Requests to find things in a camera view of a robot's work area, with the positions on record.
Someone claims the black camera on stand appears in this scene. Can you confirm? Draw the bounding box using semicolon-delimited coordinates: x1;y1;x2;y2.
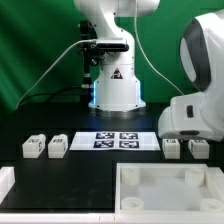
77;20;105;88

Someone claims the white L-shaped obstacle fixture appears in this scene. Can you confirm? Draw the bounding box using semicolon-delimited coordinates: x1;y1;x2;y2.
0;167;224;224

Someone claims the white sheet with AprilTags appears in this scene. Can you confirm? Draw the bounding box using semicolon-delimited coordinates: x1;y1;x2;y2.
70;131;160;151

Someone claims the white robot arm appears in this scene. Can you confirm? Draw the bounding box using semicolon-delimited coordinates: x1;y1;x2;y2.
74;0;224;141

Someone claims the grey camera cable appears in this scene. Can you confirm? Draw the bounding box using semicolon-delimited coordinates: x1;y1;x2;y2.
15;39;98;109

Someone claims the black cable on table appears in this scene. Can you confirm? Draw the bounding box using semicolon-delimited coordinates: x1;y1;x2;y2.
18;85;93;108

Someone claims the white square tabletop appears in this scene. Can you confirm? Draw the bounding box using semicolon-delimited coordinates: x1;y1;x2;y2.
115;163;224;214

